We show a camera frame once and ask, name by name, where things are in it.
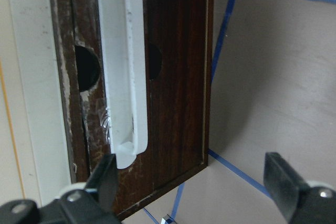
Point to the dark wooden drawer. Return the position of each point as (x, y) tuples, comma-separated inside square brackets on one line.
[(178, 46)]

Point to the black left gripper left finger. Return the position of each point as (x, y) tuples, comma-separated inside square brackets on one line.
[(102, 184)]

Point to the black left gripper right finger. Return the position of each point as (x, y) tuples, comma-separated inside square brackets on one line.
[(298, 200)]

